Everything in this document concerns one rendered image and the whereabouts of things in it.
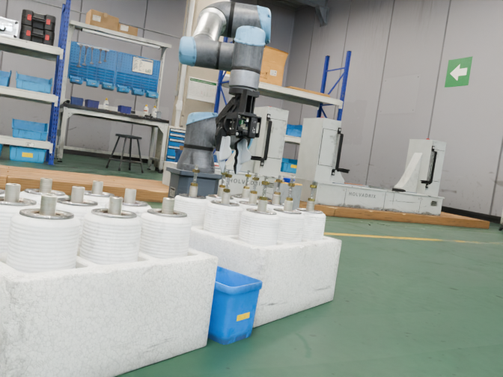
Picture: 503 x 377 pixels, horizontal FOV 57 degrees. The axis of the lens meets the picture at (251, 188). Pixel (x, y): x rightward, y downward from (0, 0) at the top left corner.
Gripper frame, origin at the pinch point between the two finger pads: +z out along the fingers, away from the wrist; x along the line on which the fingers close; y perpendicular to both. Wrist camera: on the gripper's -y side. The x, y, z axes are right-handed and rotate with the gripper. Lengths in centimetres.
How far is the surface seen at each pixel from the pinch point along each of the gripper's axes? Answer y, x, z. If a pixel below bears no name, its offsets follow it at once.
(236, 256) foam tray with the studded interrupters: 14.5, -2.9, 19.9
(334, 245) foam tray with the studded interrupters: 9.3, 31.8, 17.8
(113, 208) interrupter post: 28.0, -36.3, 8.3
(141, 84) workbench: -587, 159, -91
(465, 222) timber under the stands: -166, 365, 30
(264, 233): 16.2, 2.9, 13.8
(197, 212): -5.7, -4.5, 12.8
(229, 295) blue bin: 28.0, -11.5, 24.3
